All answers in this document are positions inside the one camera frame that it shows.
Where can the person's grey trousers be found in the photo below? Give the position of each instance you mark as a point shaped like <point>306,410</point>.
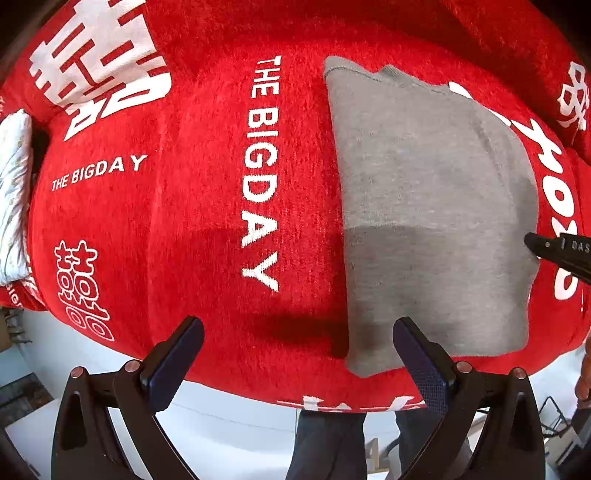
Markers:
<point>323,443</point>

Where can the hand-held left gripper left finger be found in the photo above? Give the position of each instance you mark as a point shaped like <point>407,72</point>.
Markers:
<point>175,364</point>

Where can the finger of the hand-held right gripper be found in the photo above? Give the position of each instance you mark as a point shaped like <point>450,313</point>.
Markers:
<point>542,247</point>

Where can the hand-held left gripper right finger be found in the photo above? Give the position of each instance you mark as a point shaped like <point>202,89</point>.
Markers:
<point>422,364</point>

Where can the red printed blanket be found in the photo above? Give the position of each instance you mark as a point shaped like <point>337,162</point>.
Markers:
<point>184,207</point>

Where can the white quilted cloth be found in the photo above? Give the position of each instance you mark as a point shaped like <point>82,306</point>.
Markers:
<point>14,194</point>

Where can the grey knit garment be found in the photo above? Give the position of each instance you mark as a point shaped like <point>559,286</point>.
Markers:
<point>429,184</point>

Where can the person's right forearm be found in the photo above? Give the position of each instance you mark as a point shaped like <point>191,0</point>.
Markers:
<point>585,374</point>

